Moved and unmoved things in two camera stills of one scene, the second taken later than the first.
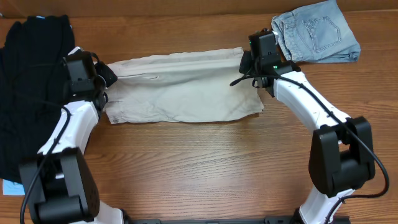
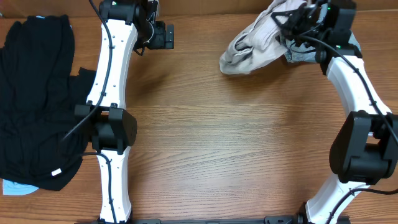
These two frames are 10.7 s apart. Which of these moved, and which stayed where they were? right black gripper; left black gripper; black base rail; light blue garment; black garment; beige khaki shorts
Moved: left black gripper; right black gripper; beige khaki shorts
Stayed: black base rail; black garment; light blue garment
